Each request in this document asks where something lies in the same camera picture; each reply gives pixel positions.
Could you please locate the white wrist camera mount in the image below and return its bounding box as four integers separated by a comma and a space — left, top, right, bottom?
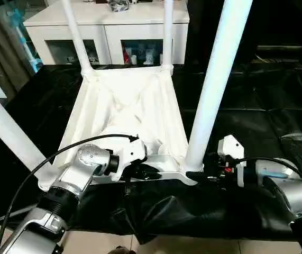
217, 134, 246, 188
112, 137, 149, 182

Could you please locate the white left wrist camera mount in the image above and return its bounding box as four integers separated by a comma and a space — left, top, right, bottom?
112, 137, 149, 182

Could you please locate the white plastic table leg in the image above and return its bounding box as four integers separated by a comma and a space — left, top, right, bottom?
0, 83, 50, 180
185, 0, 254, 173
161, 0, 175, 70
60, 0, 93, 76

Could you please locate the clear glass jar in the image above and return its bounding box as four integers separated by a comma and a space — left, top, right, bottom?
107, 0, 130, 13

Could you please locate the dark low bench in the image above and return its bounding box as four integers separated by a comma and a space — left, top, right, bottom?
256, 45, 302, 64

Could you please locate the dark rounded robot torso part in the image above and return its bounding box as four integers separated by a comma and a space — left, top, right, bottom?
108, 246, 133, 254

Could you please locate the light blue plastic rack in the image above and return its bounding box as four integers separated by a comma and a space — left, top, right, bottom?
6, 5, 44, 74

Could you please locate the white plastic table top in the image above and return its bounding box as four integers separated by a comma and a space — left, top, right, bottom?
38, 65, 206, 193

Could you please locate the grey-brown curtain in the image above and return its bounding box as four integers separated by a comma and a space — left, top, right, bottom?
0, 0, 32, 93

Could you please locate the black folding table frame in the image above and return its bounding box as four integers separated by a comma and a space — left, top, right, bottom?
0, 203, 39, 223

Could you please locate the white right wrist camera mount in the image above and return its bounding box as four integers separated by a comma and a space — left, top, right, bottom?
217, 134, 246, 188

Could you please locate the black speaker with gold label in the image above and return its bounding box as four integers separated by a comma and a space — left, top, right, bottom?
185, 0, 302, 66

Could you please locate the white glass-door cabinet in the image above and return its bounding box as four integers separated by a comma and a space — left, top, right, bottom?
23, 0, 190, 66

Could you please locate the black mat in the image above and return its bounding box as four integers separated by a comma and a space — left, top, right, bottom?
0, 62, 302, 246

